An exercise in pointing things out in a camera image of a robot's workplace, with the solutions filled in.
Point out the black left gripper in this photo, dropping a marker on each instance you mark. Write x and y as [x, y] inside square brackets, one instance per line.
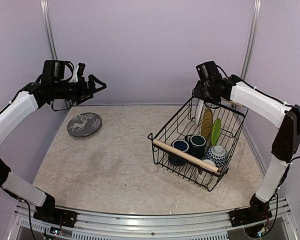
[92, 89]

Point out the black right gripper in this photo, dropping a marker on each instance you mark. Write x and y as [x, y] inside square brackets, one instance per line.
[197, 93]

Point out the black white striped plate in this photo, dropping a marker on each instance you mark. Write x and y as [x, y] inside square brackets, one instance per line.
[199, 111]

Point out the grey reindeer plate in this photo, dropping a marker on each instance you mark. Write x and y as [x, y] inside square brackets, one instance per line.
[84, 125]

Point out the yellow woven pattern plate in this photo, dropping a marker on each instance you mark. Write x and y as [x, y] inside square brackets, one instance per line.
[206, 123]

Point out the green leaf shaped plate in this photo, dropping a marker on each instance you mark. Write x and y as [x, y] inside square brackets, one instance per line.
[215, 131]

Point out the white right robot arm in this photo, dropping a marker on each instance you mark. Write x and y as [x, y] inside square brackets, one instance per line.
[285, 117]

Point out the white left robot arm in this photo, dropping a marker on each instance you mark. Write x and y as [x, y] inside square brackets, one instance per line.
[28, 100]

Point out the dark green mug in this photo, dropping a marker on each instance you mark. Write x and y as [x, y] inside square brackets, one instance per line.
[197, 145]

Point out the blue white patterned bowl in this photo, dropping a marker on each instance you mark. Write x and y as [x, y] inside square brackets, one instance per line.
[217, 154]

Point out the dark blue mug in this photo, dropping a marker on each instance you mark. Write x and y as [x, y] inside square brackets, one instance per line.
[181, 145]

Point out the white cup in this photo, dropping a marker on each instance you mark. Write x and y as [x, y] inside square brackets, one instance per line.
[202, 177]

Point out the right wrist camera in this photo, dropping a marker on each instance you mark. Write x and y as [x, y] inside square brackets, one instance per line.
[208, 71]

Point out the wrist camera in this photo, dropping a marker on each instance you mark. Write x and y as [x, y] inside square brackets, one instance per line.
[77, 72]
[208, 71]

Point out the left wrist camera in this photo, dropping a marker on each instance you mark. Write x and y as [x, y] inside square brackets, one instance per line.
[77, 72]

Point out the wooden rack handle far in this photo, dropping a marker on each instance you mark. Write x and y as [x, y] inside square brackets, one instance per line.
[231, 102]

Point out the wooden rack handle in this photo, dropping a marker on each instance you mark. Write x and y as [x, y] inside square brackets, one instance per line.
[185, 156]
[231, 102]

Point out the black wire dish rack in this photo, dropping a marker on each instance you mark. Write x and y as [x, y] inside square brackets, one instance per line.
[182, 123]

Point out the right aluminium corner post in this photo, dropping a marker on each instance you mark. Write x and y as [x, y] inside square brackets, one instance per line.
[251, 38]

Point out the aluminium corner post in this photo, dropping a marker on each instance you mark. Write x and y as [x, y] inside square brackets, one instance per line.
[251, 38]
[44, 6]

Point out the wooden rack handle near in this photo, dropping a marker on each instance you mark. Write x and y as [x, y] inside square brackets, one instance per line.
[185, 156]

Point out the left aluminium corner post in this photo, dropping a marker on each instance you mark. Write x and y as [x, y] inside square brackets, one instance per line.
[44, 6]

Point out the aluminium front rail frame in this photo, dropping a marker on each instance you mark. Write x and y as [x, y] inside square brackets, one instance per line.
[94, 225]

